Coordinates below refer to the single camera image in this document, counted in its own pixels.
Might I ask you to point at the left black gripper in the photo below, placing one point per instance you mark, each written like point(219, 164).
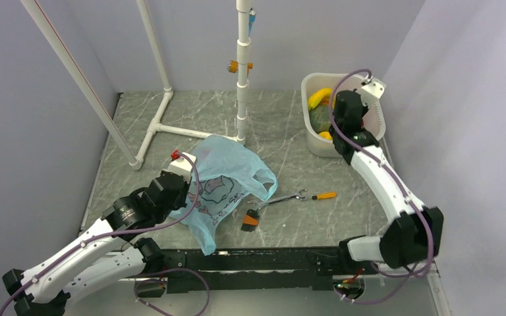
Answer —
point(182, 201)

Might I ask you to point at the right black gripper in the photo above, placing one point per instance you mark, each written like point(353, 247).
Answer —
point(364, 110)

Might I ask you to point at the yellow fake banana bunch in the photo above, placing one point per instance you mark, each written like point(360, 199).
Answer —
point(321, 97)

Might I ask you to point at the yellow fake lemon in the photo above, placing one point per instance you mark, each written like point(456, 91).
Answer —
point(325, 135)

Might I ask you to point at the light blue plastic bag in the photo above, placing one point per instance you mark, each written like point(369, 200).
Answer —
point(228, 172)

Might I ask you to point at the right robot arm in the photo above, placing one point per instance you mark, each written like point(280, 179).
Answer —
point(414, 231)

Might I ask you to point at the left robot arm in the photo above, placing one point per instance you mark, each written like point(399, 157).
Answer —
point(81, 267)

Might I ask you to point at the white plastic basket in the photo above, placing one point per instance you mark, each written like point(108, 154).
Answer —
point(373, 119)

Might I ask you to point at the orange black hex key set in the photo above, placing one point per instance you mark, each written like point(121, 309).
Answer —
point(250, 221)

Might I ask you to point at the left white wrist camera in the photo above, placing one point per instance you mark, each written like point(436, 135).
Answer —
point(182, 164)

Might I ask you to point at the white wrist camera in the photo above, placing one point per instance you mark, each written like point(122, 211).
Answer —
point(182, 164)
point(371, 90)

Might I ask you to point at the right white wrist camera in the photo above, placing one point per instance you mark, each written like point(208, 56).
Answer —
point(371, 90)

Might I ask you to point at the white PVC pipe frame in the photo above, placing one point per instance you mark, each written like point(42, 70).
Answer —
point(240, 66)

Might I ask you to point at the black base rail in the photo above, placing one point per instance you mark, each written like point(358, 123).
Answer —
point(316, 268)

